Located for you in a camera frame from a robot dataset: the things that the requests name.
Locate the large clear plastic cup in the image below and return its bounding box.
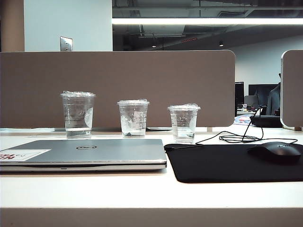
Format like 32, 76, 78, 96
60, 90, 96, 140

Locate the narrow black monitor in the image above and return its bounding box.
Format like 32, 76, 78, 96
235, 81, 245, 111

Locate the red white laptop sticker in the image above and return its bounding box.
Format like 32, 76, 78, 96
0, 148, 52, 163

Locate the grey jacket on chair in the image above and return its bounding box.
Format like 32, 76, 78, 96
267, 82, 282, 116

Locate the small clear plastic cup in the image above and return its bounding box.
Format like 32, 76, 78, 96
167, 103, 202, 144

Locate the white ceiling light strip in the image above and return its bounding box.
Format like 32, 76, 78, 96
111, 17, 303, 25

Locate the metal wall switch plate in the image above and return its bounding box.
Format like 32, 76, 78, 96
60, 36, 73, 52

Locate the black bag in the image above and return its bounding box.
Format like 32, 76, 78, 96
250, 114, 284, 128

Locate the black mouse cable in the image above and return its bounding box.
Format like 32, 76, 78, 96
195, 107, 299, 145

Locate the narrow brown desk divider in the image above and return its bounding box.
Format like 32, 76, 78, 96
280, 49, 303, 131

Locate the black computer mouse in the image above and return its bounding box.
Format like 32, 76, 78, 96
247, 141, 302, 163

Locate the wide brown desk divider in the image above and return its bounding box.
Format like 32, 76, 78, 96
0, 49, 236, 130

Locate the silver Dell laptop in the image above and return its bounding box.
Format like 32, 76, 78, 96
0, 139, 168, 173

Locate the colourful printed paper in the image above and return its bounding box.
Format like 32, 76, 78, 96
234, 114, 256, 125

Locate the wide black monitor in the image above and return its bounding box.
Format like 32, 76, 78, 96
248, 84, 280, 110

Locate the black mouse pad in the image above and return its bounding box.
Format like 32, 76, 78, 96
164, 142, 303, 184

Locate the medium clear plastic cup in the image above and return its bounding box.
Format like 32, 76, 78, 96
116, 98, 151, 138

